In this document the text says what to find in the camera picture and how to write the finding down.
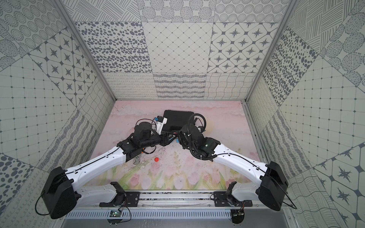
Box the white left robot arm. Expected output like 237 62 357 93
41 122 176 219

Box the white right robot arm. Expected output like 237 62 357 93
176 113 289 211

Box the black plastic tool case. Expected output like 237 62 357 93
162 110 194 133

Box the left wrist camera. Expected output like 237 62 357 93
154 116 167 135

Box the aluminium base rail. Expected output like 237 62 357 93
65 191 272 222

